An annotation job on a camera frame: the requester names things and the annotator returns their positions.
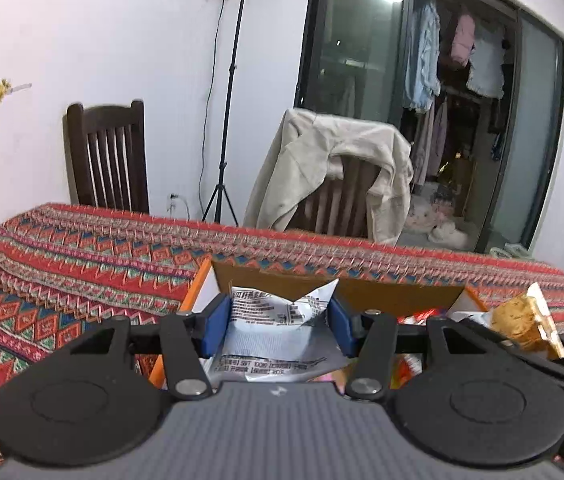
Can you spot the red and silver snack packet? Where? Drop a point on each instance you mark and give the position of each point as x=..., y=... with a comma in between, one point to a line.
x=419, y=317

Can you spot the studio light on stand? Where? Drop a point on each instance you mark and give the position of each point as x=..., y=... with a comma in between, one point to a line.
x=234, y=85

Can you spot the dark wooden chair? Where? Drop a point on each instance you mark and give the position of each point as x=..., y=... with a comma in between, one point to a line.
x=342, y=200
x=107, y=160

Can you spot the orange-rimmed cardboard box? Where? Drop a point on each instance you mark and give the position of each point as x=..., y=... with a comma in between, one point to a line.
x=387, y=292

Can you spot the mauve hanging clothes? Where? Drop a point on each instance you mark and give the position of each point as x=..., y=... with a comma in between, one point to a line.
x=429, y=140

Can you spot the light blue hanging shirt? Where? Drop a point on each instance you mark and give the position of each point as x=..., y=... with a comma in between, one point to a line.
x=424, y=60

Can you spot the white cloth heap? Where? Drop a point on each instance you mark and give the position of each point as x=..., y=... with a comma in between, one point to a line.
x=444, y=235

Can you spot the beige jacket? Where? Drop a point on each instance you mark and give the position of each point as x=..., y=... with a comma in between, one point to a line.
x=302, y=160

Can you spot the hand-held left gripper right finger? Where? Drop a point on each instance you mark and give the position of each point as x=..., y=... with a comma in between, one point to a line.
x=341, y=330

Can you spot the white silver snack packet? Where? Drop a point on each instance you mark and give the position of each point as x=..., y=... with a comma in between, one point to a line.
x=277, y=340

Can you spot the white hanging garment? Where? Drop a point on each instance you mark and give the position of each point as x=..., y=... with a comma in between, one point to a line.
x=486, y=67

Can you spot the pink hanging garment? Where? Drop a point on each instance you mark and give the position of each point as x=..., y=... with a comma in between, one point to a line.
x=463, y=40

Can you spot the pink snack packet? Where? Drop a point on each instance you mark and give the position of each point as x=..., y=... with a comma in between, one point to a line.
x=329, y=380

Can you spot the wall power outlet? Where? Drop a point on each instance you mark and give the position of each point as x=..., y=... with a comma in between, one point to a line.
x=173, y=200

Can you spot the red patterned tablecloth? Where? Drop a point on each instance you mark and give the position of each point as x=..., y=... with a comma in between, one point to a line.
x=87, y=260

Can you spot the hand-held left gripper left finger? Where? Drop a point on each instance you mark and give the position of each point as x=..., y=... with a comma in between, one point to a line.
x=214, y=327

